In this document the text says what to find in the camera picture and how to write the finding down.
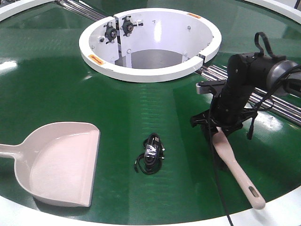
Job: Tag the black bearing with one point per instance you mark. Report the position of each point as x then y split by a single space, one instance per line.
129 25
110 33

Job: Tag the black bearing left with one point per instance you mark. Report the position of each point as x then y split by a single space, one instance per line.
110 33

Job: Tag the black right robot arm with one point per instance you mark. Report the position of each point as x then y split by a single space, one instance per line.
252 79

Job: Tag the beige dustpan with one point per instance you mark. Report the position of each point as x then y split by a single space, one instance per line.
56 163

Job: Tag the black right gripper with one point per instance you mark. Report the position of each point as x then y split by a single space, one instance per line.
228 114

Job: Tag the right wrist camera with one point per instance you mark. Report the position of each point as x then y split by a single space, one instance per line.
213 87

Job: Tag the black bearing right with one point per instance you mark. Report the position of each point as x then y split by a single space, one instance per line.
129 25

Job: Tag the beige hand broom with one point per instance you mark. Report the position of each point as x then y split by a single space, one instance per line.
225 152

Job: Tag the chrome rollers far left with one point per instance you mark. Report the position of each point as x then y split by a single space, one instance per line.
81 8

